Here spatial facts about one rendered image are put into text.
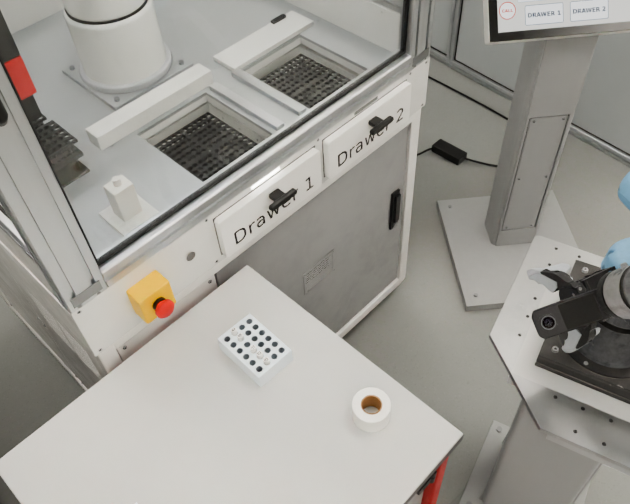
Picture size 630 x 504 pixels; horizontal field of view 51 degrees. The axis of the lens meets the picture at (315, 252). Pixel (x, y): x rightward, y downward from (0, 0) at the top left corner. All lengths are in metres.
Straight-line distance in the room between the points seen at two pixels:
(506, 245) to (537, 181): 0.31
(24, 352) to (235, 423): 1.32
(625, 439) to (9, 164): 1.10
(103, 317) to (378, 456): 0.56
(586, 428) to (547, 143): 1.09
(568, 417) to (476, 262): 1.19
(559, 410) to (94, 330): 0.87
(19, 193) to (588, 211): 2.15
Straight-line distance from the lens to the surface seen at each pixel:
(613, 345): 1.30
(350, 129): 1.51
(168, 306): 1.28
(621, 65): 2.81
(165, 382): 1.34
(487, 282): 2.37
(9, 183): 1.05
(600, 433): 1.32
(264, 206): 1.40
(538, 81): 2.00
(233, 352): 1.30
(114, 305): 1.30
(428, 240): 2.51
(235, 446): 1.25
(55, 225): 1.12
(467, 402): 2.15
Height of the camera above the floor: 1.89
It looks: 50 degrees down
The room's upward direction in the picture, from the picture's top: 4 degrees counter-clockwise
